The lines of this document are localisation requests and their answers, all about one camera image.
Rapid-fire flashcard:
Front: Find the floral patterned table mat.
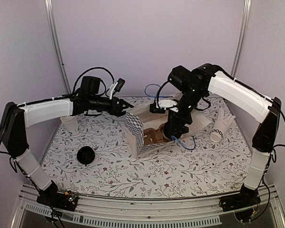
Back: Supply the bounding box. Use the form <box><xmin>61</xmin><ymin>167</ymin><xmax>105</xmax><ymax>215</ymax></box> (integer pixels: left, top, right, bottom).
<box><xmin>41</xmin><ymin>96</ymin><xmax>256</xmax><ymax>200</ymax></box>

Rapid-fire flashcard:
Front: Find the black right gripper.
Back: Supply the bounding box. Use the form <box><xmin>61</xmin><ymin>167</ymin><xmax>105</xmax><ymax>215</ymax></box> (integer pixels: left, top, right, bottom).
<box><xmin>168</xmin><ymin>86</ymin><xmax>205</xmax><ymax>137</ymax></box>

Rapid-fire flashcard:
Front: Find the aluminium frame post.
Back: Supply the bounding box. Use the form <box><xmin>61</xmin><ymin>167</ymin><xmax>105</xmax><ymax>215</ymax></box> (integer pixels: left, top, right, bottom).
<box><xmin>231</xmin><ymin>0</ymin><xmax>252</xmax><ymax>77</ymax></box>
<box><xmin>44</xmin><ymin>0</ymin><xmax>71</xmax><ymax>94</ymax></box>

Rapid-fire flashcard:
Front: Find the stack of black cup lids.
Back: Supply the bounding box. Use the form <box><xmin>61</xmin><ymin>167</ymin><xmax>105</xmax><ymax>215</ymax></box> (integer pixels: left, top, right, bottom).
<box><xmin>76</xmin><ymin>146</ymin><xmax>95</xmax><ymax>165</ymax></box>

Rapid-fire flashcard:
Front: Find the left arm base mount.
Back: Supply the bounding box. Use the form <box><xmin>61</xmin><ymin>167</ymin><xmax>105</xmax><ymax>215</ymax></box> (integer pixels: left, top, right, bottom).
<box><xmin>37</xmin><ymin>190</ymin><xmax>78</xmax><ymax>212</ymax></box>

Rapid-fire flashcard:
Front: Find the aluminium table edge rail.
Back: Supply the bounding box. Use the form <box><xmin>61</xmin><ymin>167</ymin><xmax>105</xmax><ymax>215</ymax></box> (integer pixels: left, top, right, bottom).
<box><xmin>18</xmin><ymin>184</ymin><xmax>285</xmax><ymax>228</ymax></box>

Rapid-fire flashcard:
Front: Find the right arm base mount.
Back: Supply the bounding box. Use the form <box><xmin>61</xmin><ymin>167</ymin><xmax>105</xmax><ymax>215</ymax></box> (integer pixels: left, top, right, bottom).
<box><xmin>218</xmin><ymin>189</ymin><xmax>261</xmax><ymax>212</ymax></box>

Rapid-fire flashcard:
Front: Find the right aluminium frame post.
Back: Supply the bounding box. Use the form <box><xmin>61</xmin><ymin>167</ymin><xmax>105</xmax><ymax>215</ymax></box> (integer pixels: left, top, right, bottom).
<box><xmin>231</xmin><ymin>0</ymin><xmax>252</xmax><ymax>77</ymax></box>

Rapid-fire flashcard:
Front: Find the bundle of white wrapped straws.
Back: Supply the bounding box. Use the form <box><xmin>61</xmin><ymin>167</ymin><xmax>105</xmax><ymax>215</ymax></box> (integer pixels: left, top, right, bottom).
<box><xmin>218</xmin><ymin>107</ymin><xmax>236</xmax><ymax>126</ymax></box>

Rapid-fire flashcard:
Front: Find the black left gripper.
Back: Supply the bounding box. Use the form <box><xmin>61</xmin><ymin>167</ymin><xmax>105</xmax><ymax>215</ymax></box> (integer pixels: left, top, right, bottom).
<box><xmin>88</xmin><ymin>95</ymin><xmax>135</xmax><ymax>116</ymax></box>

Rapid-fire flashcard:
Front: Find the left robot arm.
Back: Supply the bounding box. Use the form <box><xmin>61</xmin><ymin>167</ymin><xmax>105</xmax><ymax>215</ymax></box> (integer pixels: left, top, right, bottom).
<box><xmin>0</xmin><ymin>68</ymin><xmax>133</xmax><ymax>206</ymax></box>

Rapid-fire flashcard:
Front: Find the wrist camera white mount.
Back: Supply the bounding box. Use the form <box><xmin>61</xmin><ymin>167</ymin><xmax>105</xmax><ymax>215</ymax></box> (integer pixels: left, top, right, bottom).
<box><xmin>149</xmin><ymin>99</ymin><xmax>179</xmax><ymax>114</ymax></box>
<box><xmin>108</xmin><ymin>78</ymin><xmax>125</xmax><ymax>99</ymax></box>

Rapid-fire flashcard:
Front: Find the brown cardboard cup carrier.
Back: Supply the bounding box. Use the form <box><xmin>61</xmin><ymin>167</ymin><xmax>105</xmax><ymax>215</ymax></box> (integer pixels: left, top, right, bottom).
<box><xmin>143</xmin><ymin>127</ymin><xmax>169</xmax><ymax>146</ymax></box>

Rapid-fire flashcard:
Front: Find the checkered paper takeout bag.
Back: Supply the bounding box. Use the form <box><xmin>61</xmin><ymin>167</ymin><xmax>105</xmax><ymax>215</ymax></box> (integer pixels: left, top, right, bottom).
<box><xmin>124</xmin><ymin>101</ymin><xmax>212</xmax><ymax>159</ymax></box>

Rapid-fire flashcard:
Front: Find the white cup holding straws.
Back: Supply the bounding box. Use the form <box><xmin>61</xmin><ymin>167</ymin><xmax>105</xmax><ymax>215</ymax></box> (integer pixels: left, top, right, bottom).
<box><xmin>209</xmin><ymin>119</ymin><xmax>228</xmax><ymax>143</ymax></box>

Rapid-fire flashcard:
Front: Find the grey slotted cable duct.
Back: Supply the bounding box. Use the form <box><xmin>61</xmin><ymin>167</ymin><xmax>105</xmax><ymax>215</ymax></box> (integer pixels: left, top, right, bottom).
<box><xmin>24</xmin><ymin>198</ymin><xmax>223</xmax><ymax>228</ymax></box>

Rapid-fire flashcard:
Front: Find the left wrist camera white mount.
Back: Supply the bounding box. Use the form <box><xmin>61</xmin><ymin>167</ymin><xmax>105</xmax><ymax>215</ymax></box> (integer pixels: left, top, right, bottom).
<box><xmin>108</xmin><ymin>78</ymin><xmax>125</xmax><ymax>99</ymax></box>

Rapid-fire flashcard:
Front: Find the stack of white paper cups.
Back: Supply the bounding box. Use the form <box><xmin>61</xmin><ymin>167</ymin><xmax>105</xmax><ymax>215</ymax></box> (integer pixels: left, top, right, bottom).
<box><xmin>60</xmin><ymin>116</ymin><xmax>78</xmax><ymax>134</ymax></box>

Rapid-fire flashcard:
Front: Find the left aluminium frame post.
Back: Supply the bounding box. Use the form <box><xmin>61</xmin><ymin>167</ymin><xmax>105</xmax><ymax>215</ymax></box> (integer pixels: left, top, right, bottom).
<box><xmin>44</xmin><ymin>0</ymin><xmax>71</xmax><ymax>94</ymax></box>

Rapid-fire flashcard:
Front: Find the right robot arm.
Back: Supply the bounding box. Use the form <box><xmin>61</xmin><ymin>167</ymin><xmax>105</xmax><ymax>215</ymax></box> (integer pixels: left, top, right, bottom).
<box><xmin>156</xmin><ymin>63</ymin><xmax>284</xmax><ymax>208</ymax></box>

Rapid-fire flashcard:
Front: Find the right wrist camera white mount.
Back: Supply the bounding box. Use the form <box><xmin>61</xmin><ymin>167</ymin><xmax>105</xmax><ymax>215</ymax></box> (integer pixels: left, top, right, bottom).
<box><xmin>149</xmin><ymin>99</ymin><xmax>179</xmax><ymax>114</ymax></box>

